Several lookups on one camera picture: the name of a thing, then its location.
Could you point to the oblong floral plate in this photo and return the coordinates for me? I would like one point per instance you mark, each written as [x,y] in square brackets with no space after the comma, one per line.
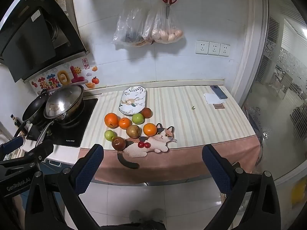
[134,95]

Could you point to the black range hood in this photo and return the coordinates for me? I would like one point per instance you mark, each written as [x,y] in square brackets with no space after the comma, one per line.
[28,40]

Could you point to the frosted glass sliding door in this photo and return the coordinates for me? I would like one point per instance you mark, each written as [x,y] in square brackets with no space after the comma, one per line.
[275,100]

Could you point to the colourful wall stickers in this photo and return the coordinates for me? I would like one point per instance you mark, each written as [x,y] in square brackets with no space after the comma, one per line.
[69,75]

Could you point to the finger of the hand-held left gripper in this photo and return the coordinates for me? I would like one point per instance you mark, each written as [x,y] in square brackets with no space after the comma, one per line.
[12,145]
[40,149]

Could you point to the clear plastic bag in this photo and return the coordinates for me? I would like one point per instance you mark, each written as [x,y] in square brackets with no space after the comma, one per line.
[163,21]
[129,24]

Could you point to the green apple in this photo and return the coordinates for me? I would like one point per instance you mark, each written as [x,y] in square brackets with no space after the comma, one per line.
[109,135]
[138,118]

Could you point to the large orange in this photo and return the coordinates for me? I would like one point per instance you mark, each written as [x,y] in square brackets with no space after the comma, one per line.
[111,120]

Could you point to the striped pink tablecloth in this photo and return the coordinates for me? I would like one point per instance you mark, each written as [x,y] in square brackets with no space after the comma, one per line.
[191,129]

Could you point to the black induction cooktop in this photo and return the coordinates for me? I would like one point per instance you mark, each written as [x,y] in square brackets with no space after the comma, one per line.
[72,134]

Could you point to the cat-shaped mat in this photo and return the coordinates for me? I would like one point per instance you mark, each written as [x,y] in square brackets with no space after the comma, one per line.
[156,143]

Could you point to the black frying pan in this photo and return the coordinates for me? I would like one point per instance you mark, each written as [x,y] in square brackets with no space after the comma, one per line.
[33,110]

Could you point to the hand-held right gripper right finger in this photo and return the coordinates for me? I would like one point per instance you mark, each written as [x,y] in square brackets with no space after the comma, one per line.
[215,170]

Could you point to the brownish round fruit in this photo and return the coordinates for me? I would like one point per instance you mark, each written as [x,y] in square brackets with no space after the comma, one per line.
[133,131]

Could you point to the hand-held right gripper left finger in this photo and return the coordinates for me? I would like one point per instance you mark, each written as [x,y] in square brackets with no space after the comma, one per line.
[90,167]

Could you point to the white paper sheet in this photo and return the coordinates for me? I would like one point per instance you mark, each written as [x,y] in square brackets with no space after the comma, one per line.
[211,100]

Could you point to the blue smartphone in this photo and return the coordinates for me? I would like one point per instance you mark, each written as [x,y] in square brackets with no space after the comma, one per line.
[218,92]

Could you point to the small brown card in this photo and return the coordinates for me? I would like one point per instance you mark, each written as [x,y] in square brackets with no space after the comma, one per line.
[218,106]

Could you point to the small orange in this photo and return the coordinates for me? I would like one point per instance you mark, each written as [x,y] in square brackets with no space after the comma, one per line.
[125,123]
[150,129]

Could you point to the red apple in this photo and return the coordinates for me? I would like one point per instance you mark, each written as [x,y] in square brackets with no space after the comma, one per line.
[146,112]
[118,143]

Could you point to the dark sauce bottle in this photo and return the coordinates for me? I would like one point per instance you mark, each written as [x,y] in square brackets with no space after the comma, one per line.
[17,122]

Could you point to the bunch of brown eggs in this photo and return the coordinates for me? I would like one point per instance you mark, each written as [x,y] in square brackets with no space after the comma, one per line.
[171,37]

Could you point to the white wall socket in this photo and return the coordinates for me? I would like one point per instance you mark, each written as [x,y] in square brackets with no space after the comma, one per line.
[202,47]
[224,50]
[214,48]

